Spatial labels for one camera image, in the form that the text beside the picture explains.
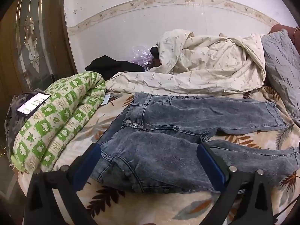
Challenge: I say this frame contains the grey quilted pillow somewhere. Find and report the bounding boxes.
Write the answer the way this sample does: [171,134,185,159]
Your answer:
[261,29,299,125]

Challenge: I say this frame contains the wooden glass panel door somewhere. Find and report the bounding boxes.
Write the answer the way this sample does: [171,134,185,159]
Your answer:
[0,0,78,113]

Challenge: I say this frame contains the small phone under quilt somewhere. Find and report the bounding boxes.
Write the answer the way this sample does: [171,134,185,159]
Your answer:
[101,94,111,106]

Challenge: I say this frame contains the brown headboard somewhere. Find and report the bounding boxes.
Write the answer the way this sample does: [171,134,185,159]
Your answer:
[269,24,300,52]

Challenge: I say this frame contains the dark camouflage cloth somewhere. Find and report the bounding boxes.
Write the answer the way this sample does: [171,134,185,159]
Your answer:
[4,88,44,161]

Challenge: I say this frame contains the clear purple plastic bag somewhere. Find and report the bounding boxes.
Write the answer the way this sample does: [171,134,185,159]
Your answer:
[130,46,154,67]

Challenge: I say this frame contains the cream patterned duvet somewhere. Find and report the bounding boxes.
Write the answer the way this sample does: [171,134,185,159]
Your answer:
[106,29,266,95]

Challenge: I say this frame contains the black garment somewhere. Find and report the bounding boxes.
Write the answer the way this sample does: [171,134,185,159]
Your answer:
[85,55,144,80]

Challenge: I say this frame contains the black smartphone lit screen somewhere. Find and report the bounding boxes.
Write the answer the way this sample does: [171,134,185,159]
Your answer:
[16,92,50,118]

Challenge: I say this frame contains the leaf print bed blanket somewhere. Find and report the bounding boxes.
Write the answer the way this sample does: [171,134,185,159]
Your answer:
[17,85,300,225]

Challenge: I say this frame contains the grey denim jeans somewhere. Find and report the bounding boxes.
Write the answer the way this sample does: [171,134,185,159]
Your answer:
[91,93,299,194]

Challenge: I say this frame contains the green patterned folded quilt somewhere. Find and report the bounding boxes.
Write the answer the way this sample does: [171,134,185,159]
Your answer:
[11,72,106,174]

